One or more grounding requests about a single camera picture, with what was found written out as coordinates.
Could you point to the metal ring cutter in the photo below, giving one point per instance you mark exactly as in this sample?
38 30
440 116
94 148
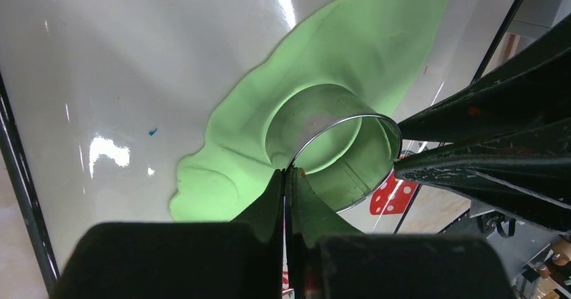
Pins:
345 148

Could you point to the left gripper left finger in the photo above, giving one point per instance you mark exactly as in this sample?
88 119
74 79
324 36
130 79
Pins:
242 258

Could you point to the white strawberry tray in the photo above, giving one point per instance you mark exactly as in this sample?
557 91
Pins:
100 99

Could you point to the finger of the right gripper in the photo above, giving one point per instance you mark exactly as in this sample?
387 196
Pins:
525 175
530 90

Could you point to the green dough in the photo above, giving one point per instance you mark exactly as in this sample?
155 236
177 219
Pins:
374 48

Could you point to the grey plastic tool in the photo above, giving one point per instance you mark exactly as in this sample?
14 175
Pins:
536 17

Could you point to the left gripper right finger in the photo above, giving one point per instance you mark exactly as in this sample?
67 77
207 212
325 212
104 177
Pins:
329 258

